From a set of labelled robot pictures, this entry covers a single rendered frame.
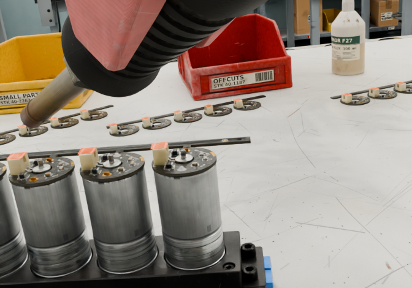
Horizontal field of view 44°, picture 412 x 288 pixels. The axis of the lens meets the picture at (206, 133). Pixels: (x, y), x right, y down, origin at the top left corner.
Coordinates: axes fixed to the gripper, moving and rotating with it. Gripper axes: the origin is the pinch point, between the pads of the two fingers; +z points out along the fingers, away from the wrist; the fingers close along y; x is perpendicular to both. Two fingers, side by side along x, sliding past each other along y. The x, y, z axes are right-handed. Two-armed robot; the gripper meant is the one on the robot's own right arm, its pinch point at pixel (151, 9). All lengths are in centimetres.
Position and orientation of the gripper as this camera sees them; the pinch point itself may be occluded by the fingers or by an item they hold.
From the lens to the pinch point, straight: 11.0
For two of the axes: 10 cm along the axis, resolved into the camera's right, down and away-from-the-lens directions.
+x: 6.4, 6.2, -4.5
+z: -2.5, 7.2, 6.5
